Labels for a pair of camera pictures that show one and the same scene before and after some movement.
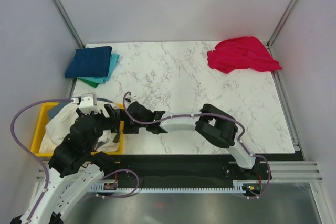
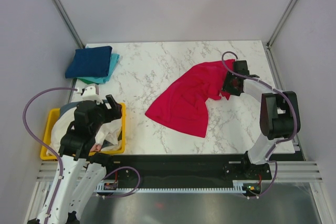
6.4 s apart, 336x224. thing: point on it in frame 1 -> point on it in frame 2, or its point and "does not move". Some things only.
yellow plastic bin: [43, 112] -> [50, 116]
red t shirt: [248, 53] -> [183, 107]
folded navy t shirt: [92, 61] does not move
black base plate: [145, 169] does not move
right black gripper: [127, 130] -> [226, 85]
